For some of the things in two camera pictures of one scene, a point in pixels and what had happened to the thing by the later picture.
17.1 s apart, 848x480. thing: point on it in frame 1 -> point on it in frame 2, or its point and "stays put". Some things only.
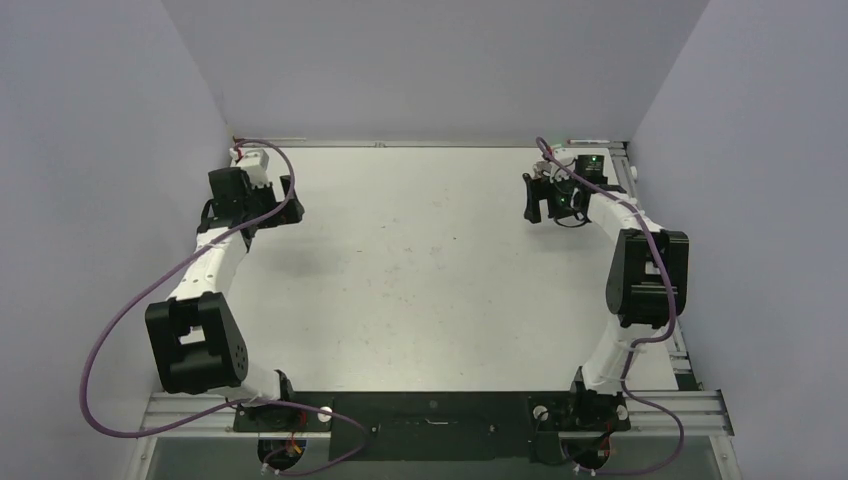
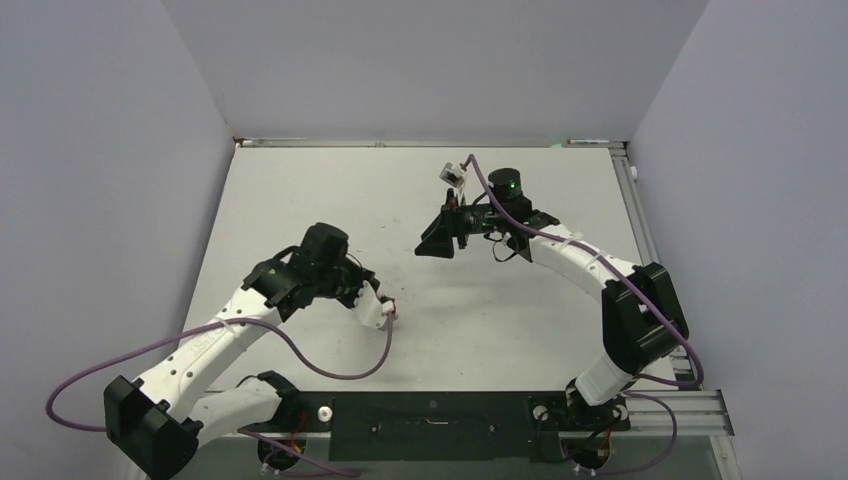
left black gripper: x=289 y=214 -> x=360 y=275
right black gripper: x=540 y=189 -> x=438 y=238
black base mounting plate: x=435 y=426 stays put
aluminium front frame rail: x=686 y=412 stays put
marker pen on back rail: x=570 y=141 stays put
